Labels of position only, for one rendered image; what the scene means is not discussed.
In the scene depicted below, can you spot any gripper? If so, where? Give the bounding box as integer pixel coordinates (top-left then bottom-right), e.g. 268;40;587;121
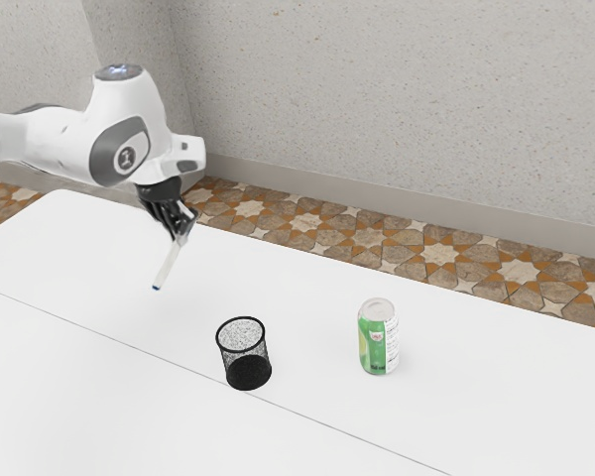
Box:
135;176;199;243

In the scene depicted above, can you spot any white pen with blue tip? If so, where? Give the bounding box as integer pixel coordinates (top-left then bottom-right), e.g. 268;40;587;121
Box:
150;230;190;292

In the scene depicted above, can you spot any black mesh pen holder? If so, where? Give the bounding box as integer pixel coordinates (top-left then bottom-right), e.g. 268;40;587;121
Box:
214;315;273;392

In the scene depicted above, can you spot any green drink can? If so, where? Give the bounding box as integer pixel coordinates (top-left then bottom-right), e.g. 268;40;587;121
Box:
355;297;404;377

